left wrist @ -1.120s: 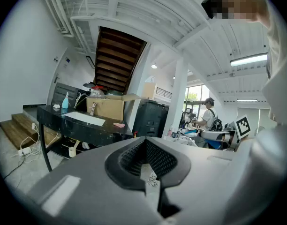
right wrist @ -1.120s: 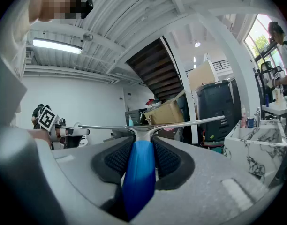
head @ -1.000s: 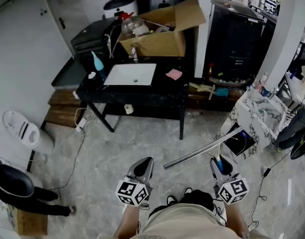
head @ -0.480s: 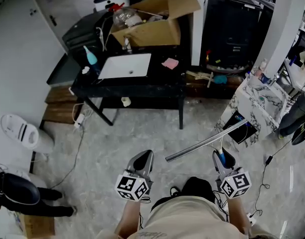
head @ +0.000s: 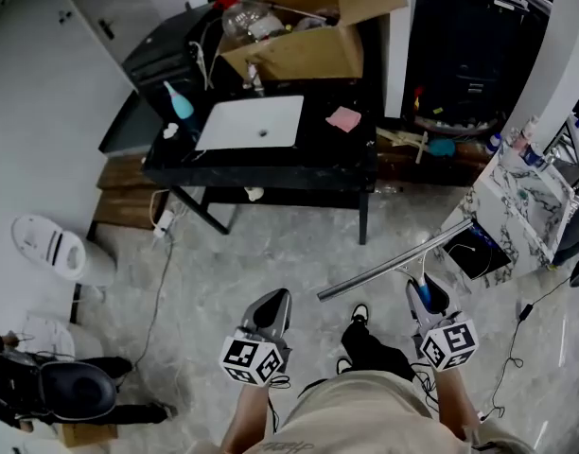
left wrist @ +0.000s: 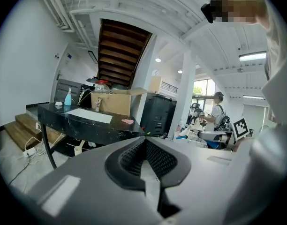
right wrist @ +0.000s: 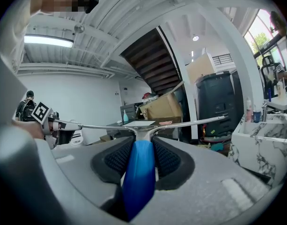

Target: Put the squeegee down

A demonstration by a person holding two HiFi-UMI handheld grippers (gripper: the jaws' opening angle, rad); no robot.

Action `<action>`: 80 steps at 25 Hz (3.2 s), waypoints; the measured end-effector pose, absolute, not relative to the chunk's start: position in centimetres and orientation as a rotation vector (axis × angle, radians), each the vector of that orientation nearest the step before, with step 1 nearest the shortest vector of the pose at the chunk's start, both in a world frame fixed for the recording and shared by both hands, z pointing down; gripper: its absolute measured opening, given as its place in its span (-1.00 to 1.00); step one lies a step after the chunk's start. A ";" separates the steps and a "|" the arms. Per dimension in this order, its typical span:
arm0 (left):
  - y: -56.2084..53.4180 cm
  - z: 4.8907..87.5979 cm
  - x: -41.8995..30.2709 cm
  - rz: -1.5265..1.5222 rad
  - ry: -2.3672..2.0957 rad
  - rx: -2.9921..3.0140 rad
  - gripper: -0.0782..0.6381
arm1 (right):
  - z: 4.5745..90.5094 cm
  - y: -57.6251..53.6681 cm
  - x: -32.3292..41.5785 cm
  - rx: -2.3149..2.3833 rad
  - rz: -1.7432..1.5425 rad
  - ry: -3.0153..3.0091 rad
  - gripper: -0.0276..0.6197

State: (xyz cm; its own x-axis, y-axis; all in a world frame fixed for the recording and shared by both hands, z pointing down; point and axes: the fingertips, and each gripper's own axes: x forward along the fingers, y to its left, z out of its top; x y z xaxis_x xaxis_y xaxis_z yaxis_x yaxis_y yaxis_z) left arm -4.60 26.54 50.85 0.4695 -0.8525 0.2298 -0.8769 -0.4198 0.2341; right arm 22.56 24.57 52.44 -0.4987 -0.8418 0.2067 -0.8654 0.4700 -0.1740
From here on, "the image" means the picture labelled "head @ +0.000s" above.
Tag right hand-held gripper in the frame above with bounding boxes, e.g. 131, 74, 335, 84
405, 273, 481, 374

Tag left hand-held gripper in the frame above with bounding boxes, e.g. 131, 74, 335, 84
218, 288, 293, 388

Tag metal squeegee with blue handle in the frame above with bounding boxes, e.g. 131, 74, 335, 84
316, 218, 475, 312

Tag person's right forearm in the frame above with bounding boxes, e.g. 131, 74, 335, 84
432, 368, 483, 444

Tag person's left forearm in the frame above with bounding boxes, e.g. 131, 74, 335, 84
219, 379, 273, 454

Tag black flat panel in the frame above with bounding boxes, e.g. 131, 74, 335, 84
442, 226, 514, 282

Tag person's black trouser leg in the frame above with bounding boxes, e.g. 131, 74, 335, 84
340, 319, 416, 383

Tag marble patterned counter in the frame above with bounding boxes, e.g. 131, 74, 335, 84
439, 142, 579, 288

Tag person's beige shirt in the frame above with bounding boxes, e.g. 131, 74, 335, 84
241, 370, 537, 454

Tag white power strip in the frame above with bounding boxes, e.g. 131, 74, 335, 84
152, 209, 176, 238

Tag black chair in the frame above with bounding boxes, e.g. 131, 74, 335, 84
551, 195, 579, 289

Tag black table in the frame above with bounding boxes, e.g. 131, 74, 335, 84
141, 80, 379, 246

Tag wooden sticks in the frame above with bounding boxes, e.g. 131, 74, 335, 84
376, 127, 430, 165

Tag blue bottle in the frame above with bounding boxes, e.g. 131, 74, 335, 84
521, 142, 549, 169

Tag wooden platform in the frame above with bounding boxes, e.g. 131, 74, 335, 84
91, 152, 171, 232

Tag white rectangular sink basin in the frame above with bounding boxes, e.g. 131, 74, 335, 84
194, 95, 306, 152

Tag pink cloth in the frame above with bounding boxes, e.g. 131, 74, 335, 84
325, 106, 363, 134

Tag black round stool seat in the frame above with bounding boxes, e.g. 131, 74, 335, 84
38, 360, 119, 421

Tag teal spray bottle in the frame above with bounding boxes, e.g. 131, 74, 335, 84
163, 80, 197, 123

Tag small cardboard box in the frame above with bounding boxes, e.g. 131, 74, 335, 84
56, 422, 120, 449

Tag white toilet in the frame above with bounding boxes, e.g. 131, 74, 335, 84
10, 213, 118, 288

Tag black oven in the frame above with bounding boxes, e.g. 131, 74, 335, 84
401, 0, 552, 134

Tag open cardboard box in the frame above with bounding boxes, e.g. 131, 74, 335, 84
215, 0, 410, 83

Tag black cabinet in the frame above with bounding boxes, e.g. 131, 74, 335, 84
120, 6, 215, 96

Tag clear jug with red cap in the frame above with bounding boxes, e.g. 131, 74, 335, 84
212, 0, 287, 45

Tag white door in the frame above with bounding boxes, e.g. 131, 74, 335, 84
57, 0, 135, 87

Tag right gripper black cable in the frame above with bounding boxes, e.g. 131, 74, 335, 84
409, 360, 441, 414

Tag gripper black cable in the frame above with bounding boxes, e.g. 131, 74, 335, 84
409, 360, 441, 414
266, 373, 292, 433

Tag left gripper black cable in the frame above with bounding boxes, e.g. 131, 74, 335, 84
266, 373, 292, 433

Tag black floor cable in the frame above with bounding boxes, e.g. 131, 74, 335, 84
478, 275, 572, 421

